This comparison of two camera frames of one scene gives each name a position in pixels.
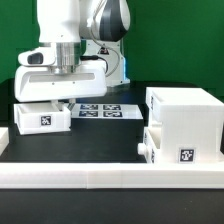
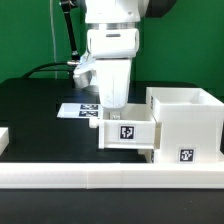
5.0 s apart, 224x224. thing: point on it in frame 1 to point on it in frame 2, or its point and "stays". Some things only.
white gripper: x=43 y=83 to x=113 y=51
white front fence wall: x=62 y=175 stays
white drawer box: x=33 y=118 to x=137 y=128
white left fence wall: x=4 y=139 stays
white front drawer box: x=147 y=148 stays
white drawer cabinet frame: x=186 y=122 stays
